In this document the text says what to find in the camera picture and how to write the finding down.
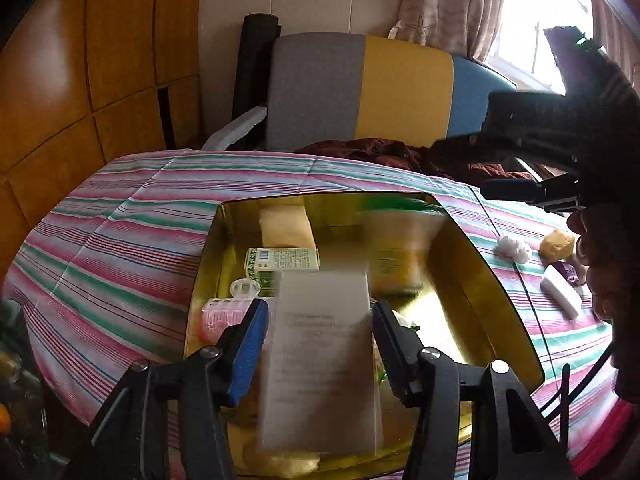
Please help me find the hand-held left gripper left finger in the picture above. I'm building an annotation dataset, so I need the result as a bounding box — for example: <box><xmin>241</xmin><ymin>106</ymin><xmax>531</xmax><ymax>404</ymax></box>
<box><xmin>67</xmin><ymin>297</ymin><xmax>271</xmax><ymax>480</ymax></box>

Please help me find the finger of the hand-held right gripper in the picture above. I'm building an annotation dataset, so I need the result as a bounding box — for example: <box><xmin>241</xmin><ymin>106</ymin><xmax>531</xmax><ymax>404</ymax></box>
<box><xmin>481</xmin><ymin>172</ymin><xmax>586</xmax><ymax>213</ymax></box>
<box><xmin>430</xmin><ymin>132</ymin><xmax>578</xmax><ymax>173</ymax></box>

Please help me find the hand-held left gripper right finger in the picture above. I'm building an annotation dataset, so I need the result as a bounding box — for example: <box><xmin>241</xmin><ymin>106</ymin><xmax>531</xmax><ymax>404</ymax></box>
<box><xmin>371</xmin><ymin>299</ymin><xmax>576</xmax><ymax>480</ymax></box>

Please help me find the white paper box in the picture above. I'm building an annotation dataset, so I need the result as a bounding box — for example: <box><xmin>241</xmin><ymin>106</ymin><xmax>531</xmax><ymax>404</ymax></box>
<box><xmin>259</xmin><ymin>269</ymin><xmax>383</xmax><ymax>453</ymax></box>

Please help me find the gold tin box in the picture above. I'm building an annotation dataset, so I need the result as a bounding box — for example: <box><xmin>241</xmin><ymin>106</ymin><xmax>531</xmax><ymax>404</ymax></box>
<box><xmin>184</xmin><ymin>191</ymin><xmax>546</xmax><ymax>478</ymax></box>

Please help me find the purple snack packet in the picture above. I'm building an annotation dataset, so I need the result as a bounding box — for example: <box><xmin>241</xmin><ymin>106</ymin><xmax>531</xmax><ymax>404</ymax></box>
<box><xmin>550</xmin><ymin>259</ymin><xmax>588</xmax><ymax>286</ymax></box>

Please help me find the yellow green package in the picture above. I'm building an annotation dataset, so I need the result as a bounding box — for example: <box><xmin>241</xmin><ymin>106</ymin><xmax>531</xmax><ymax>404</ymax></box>
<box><xmin>357</xmin><ymin>197</ymin><xmax>446</xmax><ymax>293</ymax></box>

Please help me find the person's right forearm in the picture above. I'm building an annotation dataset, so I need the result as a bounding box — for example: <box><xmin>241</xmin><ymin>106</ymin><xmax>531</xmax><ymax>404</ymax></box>
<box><xmin>610</xmin><ymin>310</ymin><xmax>640</xmax><ymax>401</ymax></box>

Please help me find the person's right hand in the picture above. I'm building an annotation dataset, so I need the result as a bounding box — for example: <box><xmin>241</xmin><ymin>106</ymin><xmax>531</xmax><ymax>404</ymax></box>
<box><xmin>567</xmin><ymin>207</ymin><xmax>640</xmax><ymax>321</ymax></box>

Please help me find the white packet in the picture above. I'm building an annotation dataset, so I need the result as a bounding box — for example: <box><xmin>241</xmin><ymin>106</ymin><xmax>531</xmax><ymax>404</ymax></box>
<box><xmin>392</xmin><ymin>307</ymin><xmax>421</xmax><ymax>333</ymax></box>

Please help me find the pink plastic container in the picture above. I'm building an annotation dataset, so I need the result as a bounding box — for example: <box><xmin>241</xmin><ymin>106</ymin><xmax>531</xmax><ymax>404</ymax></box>
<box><xmin>200</xmin><ymin>297</ymin><xmax>256</xmax><ymax>343</ymax></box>

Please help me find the white fluffy ball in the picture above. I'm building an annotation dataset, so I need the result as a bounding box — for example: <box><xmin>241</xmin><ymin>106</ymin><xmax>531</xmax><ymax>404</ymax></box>
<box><xmin>496</xmin><ymin>234</ymin><xmax>532</xmax><ymax>263</ymax></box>

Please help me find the yellow sponge cake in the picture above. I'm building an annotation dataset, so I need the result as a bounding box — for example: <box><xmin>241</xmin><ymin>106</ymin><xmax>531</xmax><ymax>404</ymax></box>
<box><xmin>539</xmin><ymin>229</ymin><xmax>576</xmax><ymax>262</ymax></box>

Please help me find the beige patterned curtain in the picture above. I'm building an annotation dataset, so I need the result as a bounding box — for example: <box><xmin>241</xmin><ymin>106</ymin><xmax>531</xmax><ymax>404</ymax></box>
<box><xmin>387</xmin><ymin>0</ymin><xmax>508</xmax><ymax>63</ymax></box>
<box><xmin>590</xmin><ymin>0</ymin><xmax>640</xmax><ymax>91</ymax></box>

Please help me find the green white box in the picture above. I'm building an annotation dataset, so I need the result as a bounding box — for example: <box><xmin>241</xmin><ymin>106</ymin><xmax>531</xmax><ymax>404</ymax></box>
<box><xmin>244</xmin><ymin>247</ymin><xmax>321</xmax><ymax>296</ymax></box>

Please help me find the dark red cloth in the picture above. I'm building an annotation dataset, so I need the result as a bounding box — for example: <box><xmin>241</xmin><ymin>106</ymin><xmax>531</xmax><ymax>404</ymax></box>
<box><xmin>295</xmin><ymin>137</ymin><xmax>531</xmax><ymax>183</ymax></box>

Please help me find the white bar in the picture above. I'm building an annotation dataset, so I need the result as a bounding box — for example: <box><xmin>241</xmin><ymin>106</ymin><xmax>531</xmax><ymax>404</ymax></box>
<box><xmin>540</xmin><ymin>264</ymin><xmax>583</xmax><ymax>320</ymax></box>

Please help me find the cream yellow packet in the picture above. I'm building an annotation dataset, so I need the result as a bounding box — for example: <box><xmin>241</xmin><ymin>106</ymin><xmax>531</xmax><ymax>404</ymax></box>
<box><xmin>259</xmin><ymin>205</ymin><xmax>316</xmax><ymax>250</ymax></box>

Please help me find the window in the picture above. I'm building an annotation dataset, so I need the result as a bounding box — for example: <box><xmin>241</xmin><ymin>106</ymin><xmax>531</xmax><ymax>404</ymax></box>
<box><xmin>487</xmin><ymin>0</ymin><xmax>596</xmax><ymax>93</ymax></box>

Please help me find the striped tablecloth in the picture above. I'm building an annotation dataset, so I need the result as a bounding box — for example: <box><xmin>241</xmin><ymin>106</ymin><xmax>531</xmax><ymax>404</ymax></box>
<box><xmin>10</xmin><ymin>149</ymin><xmax>621</xmax><ymax>476</ymax></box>

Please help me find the grey yellow blue chair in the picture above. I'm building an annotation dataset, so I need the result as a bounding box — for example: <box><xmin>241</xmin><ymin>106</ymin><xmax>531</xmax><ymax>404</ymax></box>
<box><xmin>202</xmin><ymin>32</ymin><xmax>521</xmax><ymax>153</ymax></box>

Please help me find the dark floor clutter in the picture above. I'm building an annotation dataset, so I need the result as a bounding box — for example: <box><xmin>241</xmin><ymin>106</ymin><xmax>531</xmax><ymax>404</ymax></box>
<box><xmin>0</xmin><ymin>300</ymin><xmax>71</xmax><ymax>480</ymax></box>

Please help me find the black rolled mat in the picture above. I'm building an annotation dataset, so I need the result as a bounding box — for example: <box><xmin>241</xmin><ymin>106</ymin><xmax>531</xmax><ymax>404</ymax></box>
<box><xmin>232</xmin><ymin>14</ymin><xmax>281</xmax><ymax>151</ymax></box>

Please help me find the wooden wardrobe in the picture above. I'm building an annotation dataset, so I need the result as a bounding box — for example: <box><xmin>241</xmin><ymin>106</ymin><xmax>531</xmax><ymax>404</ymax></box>
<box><xmin>0</xmin><ymin>0</ymin><xmax>206</xmax><ymax>271</ymax></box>

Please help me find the black cable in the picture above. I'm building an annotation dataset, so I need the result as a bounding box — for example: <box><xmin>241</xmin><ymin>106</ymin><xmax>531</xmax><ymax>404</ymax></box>
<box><xmin>537</xmin><ymin>340</ymin><xmax>616</xmax><ymax>441</ymax></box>

